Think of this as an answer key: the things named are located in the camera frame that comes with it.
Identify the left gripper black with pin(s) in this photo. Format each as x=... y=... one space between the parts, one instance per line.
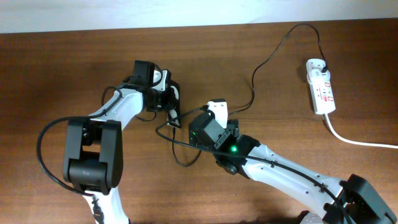
x=166 y=104

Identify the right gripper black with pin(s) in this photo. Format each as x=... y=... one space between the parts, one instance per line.
x=232 y=126

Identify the black Samsung Galaxy phone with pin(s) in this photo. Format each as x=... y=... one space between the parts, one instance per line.
x=175 y=105

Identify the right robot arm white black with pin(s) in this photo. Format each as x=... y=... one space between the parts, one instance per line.
x=334 y=200

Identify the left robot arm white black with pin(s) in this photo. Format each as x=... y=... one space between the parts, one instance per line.
x=93 y=158

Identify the white USB charger adapter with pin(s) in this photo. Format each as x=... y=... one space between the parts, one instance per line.
x=317 y=71

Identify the white power strip red switches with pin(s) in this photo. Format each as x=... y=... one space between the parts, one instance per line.
x=322 y=96

